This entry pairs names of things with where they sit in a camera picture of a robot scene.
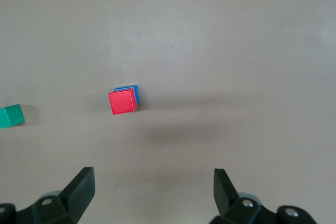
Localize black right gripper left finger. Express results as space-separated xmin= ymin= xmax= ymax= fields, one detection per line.
xmin=0 ymin=166 xmax=96 ymax=224

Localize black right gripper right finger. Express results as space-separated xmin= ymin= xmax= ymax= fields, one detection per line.
xmin=209 ymin=168 xmax=318 ymax=224

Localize blue wooden cube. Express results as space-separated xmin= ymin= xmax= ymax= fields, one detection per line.
xmin=114 ymin=84 xmax=141 ymax=105

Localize green wooden cube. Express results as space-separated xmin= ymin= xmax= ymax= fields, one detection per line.
xmin=0 ymin=104 xmax=25 ymax=130

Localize red wooden cube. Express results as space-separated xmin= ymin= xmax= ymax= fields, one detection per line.
xmin=108 ymin=88 xmax=139 ymax=115

